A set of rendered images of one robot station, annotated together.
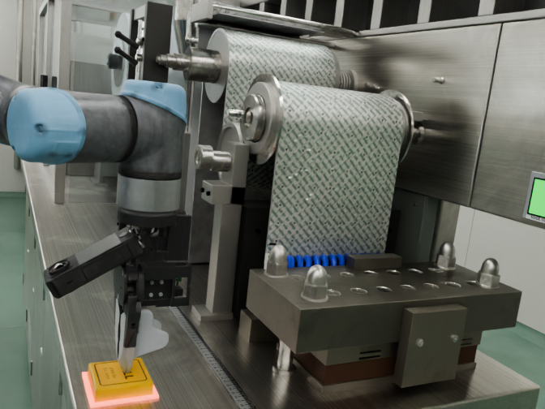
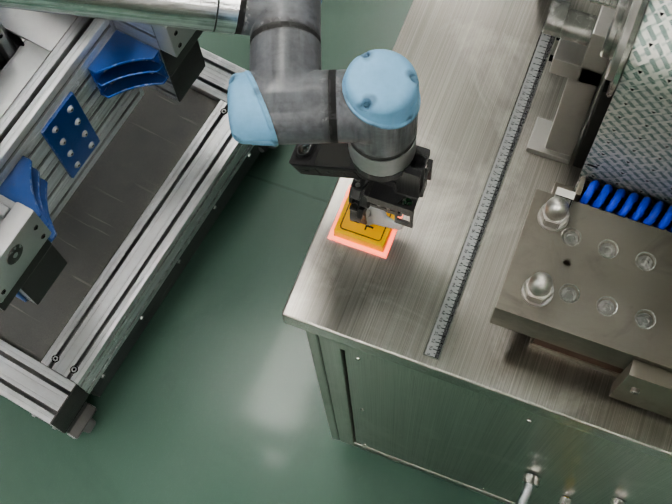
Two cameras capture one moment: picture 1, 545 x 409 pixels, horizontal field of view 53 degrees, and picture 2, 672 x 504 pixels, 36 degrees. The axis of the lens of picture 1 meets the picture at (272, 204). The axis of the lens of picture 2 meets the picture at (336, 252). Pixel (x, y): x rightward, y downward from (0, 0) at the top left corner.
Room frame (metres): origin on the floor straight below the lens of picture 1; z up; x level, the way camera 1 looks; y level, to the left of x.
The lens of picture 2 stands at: (0.30, -0.23, 2.16)
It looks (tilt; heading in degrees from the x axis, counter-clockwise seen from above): 69 degrees down; 54
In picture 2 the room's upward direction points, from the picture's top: 7 degrees counter-clockwise
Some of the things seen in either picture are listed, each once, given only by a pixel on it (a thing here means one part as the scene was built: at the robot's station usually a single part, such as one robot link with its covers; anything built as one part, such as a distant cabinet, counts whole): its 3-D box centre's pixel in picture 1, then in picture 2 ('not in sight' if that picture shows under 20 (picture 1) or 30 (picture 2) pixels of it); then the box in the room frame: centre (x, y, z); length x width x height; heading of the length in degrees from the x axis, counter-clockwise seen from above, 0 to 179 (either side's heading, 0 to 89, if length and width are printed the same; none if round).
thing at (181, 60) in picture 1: (172, 61); not in sight; (1.07, 0.22, 1.33); 0.06 x 0.03 x 0.03; 117
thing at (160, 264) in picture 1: (150, 257); (388, 173); (0.65, 0.14, 1.07); 0.09 x 0.08 x 0.12; 117
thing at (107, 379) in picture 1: (119, 380); (367, 219); (0.64, 0.17, 0.91); 0.07 x 0.07 x 0.02; 27
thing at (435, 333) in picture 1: (431, 345); (661, 395); (0.73, -0.25, 0.96); 0.10 x 0.03 x 0.11; 117
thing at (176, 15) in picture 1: (197, 13); not in sight; (1.58, 0.27, 1.50); 0.14 x 0.14 x 0.06
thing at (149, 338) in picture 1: (144, 342); (381, 218); (0.64, 0.14, 0.97); 0.06 x 0.03 x 0.09; 117
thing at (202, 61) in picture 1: (201, 65); not in sight; (1.10, 0.17, 1.33); 0.06 x 0.06 x 0.06; 27
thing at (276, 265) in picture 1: (277, 260); (556, 210); (0.77, -0.02, 1.05); 0.04 x 0.04 x 0.04
